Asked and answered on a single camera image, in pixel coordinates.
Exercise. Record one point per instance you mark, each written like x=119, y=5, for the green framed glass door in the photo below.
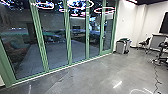
x=40, y=36
x=101, y=26

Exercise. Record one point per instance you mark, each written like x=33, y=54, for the grey indoor trash bin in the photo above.
x=120, y=47

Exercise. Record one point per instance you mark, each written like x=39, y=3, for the green lidded trash bin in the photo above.
x=127, y=43

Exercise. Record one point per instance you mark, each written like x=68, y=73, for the green outdoor table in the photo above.
x=55, y=34

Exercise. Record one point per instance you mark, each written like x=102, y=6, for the black swivel chair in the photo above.
x=146, y=42

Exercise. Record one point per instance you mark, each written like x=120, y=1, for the grey desk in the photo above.
x=158, y=39

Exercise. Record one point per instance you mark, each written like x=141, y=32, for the black equipment stand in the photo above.
x=163, y=53

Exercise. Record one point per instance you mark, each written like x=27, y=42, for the dark monitor screen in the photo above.
x=164, y=22

